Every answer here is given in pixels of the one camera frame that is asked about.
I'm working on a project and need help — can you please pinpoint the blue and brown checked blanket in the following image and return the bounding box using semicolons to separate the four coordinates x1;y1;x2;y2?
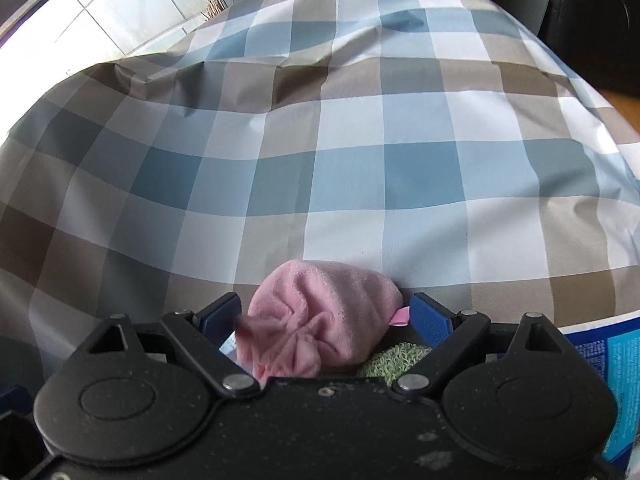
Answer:
0;0;640;396

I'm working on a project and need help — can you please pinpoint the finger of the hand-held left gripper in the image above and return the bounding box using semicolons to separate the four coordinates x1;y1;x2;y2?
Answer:
0;384;43;461

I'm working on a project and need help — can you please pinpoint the black sofa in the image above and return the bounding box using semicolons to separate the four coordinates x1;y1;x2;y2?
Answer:
540;0;640;97

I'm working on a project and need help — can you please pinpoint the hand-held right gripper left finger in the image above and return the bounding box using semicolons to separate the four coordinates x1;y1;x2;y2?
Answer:
65;291;258;396

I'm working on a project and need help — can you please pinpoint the blue tissue pack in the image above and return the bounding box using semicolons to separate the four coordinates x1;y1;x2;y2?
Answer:
557;307;640;478

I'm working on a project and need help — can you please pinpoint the green fuzzy ball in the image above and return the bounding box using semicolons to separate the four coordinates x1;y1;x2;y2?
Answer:
356;342;433;378

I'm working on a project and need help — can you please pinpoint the pink fleece cloth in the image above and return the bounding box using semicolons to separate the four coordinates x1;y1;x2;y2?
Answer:
235;259;411;378

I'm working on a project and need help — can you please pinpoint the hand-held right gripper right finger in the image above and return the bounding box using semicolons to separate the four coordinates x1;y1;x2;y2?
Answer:
390;292;576;396

